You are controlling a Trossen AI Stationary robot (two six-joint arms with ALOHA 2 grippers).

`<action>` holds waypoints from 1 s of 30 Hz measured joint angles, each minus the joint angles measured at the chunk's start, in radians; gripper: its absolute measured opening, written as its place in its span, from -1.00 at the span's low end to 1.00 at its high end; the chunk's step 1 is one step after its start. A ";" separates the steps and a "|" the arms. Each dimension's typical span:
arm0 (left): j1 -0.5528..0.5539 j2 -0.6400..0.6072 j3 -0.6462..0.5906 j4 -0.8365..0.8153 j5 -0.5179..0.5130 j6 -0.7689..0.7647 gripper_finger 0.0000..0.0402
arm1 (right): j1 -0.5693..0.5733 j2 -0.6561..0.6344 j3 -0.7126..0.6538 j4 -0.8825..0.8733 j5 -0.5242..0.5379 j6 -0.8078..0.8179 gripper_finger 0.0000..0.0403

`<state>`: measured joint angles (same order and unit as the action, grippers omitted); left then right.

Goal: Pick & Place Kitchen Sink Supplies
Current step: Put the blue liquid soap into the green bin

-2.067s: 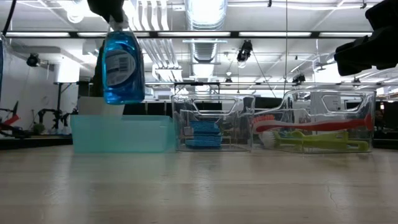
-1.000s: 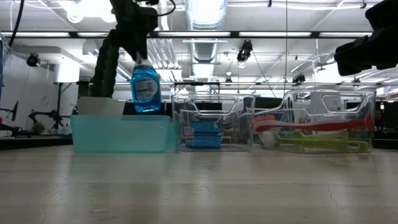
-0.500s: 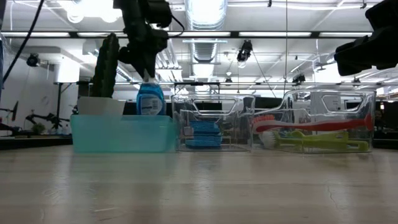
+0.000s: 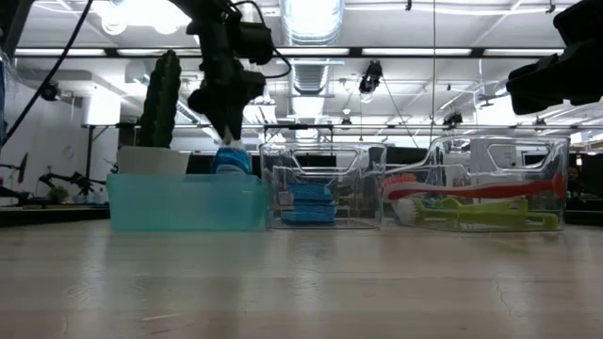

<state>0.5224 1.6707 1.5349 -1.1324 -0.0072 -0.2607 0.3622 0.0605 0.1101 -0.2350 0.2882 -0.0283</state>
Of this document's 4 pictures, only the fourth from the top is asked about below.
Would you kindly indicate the clear plastic bin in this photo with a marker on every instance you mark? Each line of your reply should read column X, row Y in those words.
column 518, row 155
column 330, row 160

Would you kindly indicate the black background robot arm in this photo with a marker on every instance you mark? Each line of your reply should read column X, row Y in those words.
column 70, row 180

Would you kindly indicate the small green background plant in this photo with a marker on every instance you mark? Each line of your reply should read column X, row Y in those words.
column 57, row 194

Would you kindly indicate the red dish brush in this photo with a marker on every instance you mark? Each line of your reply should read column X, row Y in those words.
column 494, row 190

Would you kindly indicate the black linear ceiling light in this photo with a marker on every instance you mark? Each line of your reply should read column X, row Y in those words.
column 355, row 52

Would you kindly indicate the silver ceiling air duct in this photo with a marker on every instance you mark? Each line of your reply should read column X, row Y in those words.
column 311, row 19

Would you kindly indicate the blue dish soap bottle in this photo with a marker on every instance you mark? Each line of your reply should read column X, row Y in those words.
column 231, row 160

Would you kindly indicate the black ceiling spotlight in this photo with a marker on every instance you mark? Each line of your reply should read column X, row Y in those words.
column 50, row 92
column 452, row 119
column 371, row 77

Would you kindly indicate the teal translucent plastic bin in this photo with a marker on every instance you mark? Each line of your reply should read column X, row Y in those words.
column 179, row 202

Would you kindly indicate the green cactus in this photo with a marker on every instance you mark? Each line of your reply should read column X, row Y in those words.
column 162, row 103

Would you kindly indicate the white hexagonal plant pot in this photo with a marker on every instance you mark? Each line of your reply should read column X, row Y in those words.
column 151, row 161

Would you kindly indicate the green dish brush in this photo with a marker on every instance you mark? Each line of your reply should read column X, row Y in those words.
column 424, row 214
column 542, row 220

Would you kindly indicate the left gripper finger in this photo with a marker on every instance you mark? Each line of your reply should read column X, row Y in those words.
column 228, row 124

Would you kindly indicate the black horizontal rail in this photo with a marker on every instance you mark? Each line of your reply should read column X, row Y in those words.
column 282, row 126

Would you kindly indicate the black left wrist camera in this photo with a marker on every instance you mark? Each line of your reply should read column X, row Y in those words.
column 256, row 42

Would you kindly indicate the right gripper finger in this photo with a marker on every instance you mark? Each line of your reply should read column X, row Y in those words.
column 520, row 92

